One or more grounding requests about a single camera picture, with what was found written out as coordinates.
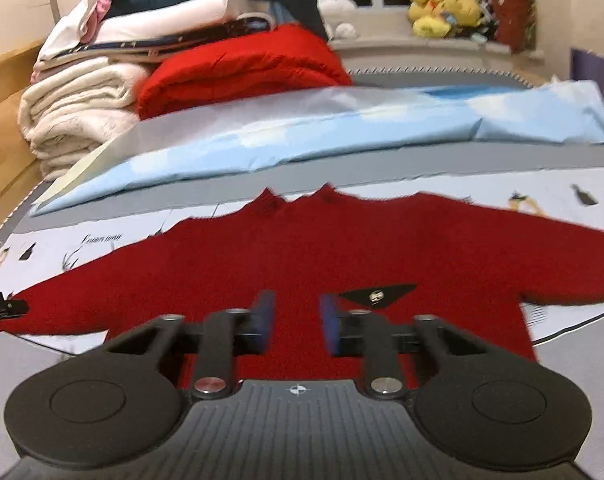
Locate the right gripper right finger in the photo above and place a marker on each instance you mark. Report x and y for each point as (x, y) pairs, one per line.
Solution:
(380, 345)

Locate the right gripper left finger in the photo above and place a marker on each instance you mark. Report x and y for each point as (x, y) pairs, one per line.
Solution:
(200, 357)

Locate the dark red knit sweater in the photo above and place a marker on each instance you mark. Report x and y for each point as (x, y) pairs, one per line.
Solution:
(473, 266)

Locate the cream folded blanket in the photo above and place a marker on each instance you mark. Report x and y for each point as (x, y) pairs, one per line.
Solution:
(66, 116)

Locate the light blue pillow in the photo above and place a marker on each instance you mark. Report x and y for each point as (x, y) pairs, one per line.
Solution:
(259, 133)

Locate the white folded bedding stack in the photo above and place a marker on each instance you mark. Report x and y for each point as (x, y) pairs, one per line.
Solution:
(87, 31)

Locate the bright red folded blanket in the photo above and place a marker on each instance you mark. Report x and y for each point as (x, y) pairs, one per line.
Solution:
(288, 58)

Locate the yellow plush toys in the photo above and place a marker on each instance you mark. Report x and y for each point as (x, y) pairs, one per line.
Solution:
(438, 19)

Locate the purple box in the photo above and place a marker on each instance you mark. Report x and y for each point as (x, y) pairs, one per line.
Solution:
(587, 65)

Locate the white plush toy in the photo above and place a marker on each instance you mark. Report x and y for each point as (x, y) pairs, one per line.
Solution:
(336, 15)

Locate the red cushion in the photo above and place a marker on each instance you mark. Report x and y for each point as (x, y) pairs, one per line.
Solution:
(513, 17)

